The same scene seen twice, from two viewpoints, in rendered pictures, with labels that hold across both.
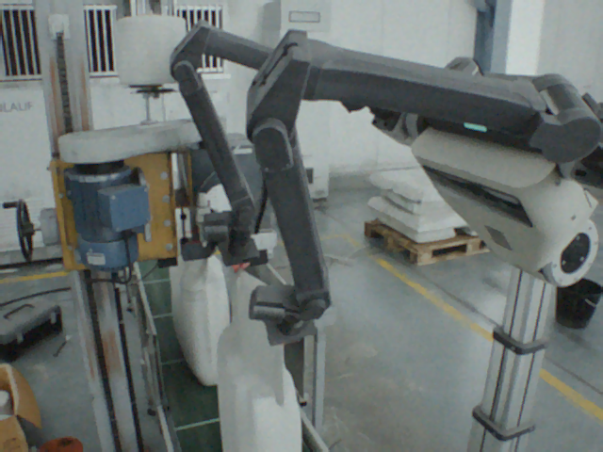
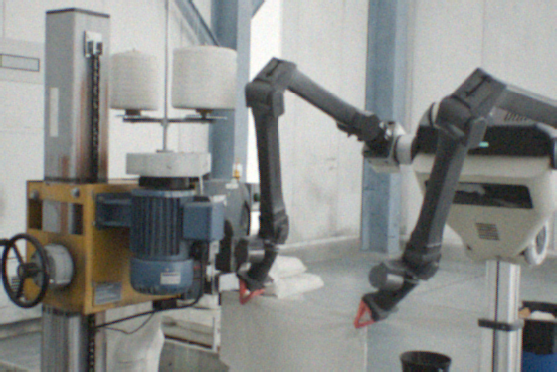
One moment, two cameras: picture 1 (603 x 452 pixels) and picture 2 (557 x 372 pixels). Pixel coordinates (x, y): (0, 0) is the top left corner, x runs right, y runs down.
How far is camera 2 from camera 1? 1.33 m
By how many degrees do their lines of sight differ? 34
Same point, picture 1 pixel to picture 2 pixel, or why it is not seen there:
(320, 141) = not seen: hidden behind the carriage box
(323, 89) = (501, 100)
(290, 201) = (454, 174)
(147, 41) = (222, 70)
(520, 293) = (500, 279)
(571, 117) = not seen: outside the picture
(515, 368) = (508, 345)
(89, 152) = (184, 165)
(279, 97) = (487, 102)
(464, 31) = not seen: hidden behind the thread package
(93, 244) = (171, 262)
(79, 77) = (103, 99)
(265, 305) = (393, 273)
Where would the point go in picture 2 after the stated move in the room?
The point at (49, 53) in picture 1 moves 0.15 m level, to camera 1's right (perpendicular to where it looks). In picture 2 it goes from (81, 70) to (140, 75)
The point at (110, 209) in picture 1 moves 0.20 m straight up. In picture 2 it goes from (211, 219) to (213, 132)
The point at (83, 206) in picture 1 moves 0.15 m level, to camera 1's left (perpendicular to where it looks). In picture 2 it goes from (161, 223) to (98, 225)
